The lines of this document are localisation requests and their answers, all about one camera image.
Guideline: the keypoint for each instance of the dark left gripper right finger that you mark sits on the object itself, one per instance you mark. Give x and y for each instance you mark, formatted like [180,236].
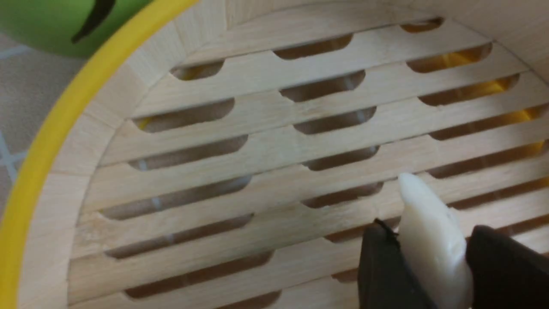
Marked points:
[506,274]

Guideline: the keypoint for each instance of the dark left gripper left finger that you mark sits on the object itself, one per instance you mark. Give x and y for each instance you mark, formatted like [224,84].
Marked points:
[384,278]

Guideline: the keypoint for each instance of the bamboo steamer tray yellow rim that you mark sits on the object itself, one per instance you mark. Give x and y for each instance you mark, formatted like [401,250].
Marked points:
[228,154]

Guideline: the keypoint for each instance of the green toy watermelon ball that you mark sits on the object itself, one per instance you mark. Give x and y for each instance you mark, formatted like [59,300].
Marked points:
[71,28]

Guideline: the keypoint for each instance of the white dumpling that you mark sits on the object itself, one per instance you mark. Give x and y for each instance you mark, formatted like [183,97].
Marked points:
[433,245]

